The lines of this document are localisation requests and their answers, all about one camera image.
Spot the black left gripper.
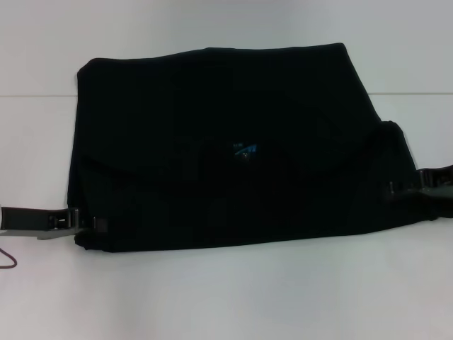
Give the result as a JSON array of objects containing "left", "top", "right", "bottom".
[{"left": 0, "top": 205, "right": 108, "bottom": 234}]

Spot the black shirt with FREE print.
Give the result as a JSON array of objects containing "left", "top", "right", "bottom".
[{"left": 67, "top": 42, "right": 442, "bottom": 254}]

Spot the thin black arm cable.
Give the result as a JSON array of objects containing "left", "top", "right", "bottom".
[{"left": 0, "top": 247, "right": 18, "bottom": 269}]

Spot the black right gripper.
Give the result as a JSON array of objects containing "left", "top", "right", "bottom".
[{"left": 386, "top": 164, "right": 453, "bottom": 203}]

